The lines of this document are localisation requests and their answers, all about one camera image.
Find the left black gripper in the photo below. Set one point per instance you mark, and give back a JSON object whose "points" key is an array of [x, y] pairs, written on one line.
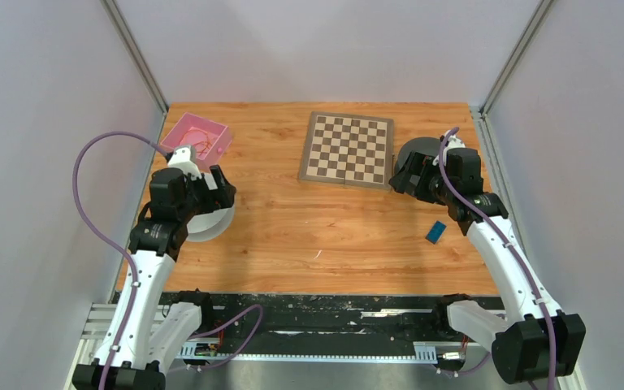
{"points": [[221, 197]]}

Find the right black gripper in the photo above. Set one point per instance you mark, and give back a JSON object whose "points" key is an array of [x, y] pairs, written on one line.
{"points": [[419, 165]]}

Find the black cable spool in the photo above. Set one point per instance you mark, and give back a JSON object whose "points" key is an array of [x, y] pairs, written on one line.
{"points": [[426, 145]]}

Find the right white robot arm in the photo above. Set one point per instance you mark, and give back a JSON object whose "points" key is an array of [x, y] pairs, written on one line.
{"points": [[536, 339]]}

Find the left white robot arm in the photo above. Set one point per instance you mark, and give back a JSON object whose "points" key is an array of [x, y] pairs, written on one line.
{"points": [[133, 355]]}

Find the blue toy brick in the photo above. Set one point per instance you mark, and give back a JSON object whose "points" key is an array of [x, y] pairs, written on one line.
{"points": [[436, 232]]}

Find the pink plastic box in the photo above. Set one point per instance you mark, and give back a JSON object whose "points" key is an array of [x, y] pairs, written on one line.
{"points": [[209, 139]]}

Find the wooden chessboard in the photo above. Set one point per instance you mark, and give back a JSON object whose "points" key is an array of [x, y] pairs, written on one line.
{"points": [[345, 149]]}

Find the white cable spool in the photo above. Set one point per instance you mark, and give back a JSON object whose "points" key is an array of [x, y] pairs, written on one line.
{"points": [[206, 227]]}

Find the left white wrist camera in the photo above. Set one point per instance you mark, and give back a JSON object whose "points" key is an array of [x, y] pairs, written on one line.
{"points": [[183, 158]]}

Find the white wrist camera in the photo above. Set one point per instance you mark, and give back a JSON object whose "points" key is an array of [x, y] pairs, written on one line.
{"points": [[183, 158], [444, 145]]}

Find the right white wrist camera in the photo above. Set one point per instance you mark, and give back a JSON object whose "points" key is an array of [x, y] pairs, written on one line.
{"points": [[444, 145]]}

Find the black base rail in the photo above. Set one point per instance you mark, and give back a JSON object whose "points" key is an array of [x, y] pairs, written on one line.
{"points": [[272, 325]]}

